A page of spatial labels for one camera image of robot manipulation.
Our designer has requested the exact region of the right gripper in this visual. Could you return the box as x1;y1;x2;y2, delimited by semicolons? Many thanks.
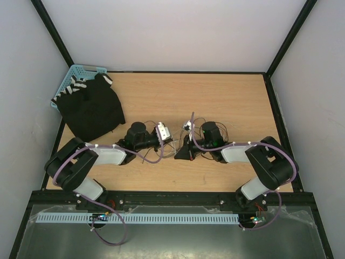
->
174;134;212;161

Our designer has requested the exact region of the dark thin wire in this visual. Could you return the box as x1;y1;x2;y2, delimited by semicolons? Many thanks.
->
141;120;187;164
192;117;230;160

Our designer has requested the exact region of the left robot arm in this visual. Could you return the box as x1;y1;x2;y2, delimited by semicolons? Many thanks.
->
44;122;171;209

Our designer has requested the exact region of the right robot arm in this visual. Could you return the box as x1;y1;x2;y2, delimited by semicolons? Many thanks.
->
174;121;299;210

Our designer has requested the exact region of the right circuit board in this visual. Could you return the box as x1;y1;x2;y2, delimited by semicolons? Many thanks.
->
250;216;266;224

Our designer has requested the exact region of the circuit board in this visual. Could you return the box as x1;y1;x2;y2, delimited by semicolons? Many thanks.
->
89;213;109;222
250;216;266;224

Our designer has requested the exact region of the left circuit board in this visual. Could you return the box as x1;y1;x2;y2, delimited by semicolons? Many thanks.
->
89;213;109;222

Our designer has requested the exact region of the light blue plastic basket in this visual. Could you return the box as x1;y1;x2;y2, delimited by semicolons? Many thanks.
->
55;64;107;97

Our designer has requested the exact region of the black white striped cloth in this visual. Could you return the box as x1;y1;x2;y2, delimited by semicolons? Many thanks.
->
51;73;113;104

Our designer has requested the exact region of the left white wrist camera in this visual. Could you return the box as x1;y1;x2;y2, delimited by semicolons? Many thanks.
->
155;122;171;142

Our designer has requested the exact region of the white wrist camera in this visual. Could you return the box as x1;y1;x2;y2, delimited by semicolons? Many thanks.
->
182;120;195;141
155;122;171;142

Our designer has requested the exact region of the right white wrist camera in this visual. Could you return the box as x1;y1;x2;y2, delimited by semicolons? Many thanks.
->
182;120;195;141

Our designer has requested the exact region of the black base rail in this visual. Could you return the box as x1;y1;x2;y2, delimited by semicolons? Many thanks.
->
75;190;268;213

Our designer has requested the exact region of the light blue slotted cable duct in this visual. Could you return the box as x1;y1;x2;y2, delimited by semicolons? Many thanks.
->
35;213;239;225

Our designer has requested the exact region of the right black frame post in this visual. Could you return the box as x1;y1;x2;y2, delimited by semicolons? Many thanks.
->
266;0;317;78

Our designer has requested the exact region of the black frame post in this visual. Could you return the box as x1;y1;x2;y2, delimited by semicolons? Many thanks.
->
31;0;74;67
266;0;317;78

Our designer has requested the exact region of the left black frame post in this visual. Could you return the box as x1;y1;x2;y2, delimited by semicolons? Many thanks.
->
31;0;74;67

